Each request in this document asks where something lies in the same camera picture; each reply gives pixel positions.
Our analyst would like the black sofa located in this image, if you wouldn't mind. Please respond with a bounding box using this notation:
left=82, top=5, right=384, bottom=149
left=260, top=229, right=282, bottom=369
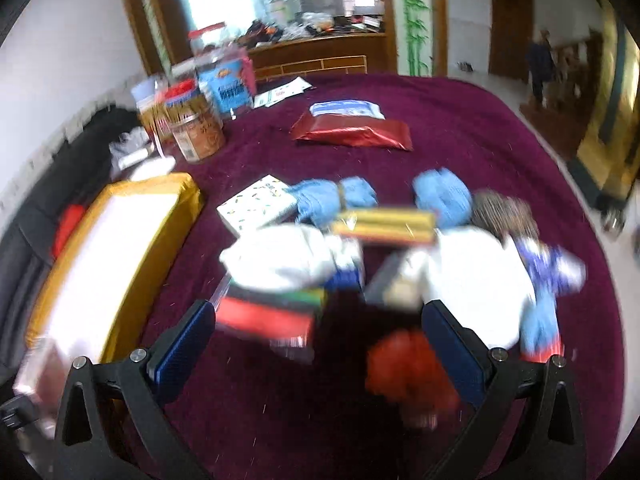
left=0, top=104, right=140, bottom=382

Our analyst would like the brown knitted yarn bundle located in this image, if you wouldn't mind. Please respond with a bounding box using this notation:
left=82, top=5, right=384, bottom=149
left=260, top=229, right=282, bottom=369
left=471, top=190, right=539, bottom=240

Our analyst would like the small red bag blue cloth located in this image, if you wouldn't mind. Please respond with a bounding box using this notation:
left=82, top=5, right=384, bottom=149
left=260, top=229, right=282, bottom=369
left=364, top=330, right=459, bottom=430

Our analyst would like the red lid clear jar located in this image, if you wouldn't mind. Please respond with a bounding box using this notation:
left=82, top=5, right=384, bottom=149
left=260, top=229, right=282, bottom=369
left=188, top=22, right=229, bottom=56

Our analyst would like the yellow tray white foam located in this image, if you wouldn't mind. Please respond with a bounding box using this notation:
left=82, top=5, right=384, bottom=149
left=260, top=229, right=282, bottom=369
left=25, top=172, right=205, bottom=363

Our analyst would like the white plastic bag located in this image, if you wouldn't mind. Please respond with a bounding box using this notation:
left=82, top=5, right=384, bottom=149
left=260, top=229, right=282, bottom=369
left=108, top=127, right=154, bottom=178

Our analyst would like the white paper leaflet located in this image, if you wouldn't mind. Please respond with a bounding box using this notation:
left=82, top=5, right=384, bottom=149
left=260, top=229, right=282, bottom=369
left=254, top=77, right=312, bottom=108

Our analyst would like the red green black packet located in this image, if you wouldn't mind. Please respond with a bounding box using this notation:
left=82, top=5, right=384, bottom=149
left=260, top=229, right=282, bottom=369
left=215, top=283, right=328, bottom=348

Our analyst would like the clear jar blue label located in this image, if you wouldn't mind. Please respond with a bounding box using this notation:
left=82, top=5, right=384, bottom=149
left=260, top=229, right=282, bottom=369
left=195, top=44, right=255, bottom=120

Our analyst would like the blue white plastic packet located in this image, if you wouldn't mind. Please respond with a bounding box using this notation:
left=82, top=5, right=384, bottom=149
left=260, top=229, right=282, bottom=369
left=515, top=237, right=587, bottom=296

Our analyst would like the clear jar brown label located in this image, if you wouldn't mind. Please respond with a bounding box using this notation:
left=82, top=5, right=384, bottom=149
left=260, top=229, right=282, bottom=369
left=163, top=79, right=226, bottom=164

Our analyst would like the light blue towel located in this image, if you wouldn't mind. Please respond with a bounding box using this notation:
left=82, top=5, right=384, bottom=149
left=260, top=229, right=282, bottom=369
left=286, top=177, right=378, bottom=228
left=412, top=168, right=472, bottom=230

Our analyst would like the lemon pattern tissue pack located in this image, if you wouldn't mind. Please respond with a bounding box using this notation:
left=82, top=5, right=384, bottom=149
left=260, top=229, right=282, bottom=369
left=217, top=174, right=296, bottom=237

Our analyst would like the gold yellow packet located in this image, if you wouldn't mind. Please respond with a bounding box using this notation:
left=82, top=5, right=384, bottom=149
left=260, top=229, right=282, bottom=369
left=328, top=208, right=436, bottom=246

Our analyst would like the blue white flat packet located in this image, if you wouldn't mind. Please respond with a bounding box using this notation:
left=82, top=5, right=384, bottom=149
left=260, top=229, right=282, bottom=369
left=309, top=100, right=385, bottom=120

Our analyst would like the white fleece cloth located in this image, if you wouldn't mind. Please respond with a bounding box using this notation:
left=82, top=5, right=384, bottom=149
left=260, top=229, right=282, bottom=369
left=399, top=226, right=534, bottom=349

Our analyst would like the red bag on sofa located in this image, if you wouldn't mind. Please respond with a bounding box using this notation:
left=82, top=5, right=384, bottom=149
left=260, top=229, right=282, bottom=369
left=51, top=204, right=86, bottom=259

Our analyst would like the red foil pouch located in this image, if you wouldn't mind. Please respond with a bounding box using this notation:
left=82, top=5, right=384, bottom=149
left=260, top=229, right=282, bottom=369
left=290, top=112, right=413, bottom=152

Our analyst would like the tied light blue towel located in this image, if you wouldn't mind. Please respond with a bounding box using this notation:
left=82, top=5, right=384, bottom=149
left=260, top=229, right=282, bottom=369
left=286, top=177, right=378, bottom=228

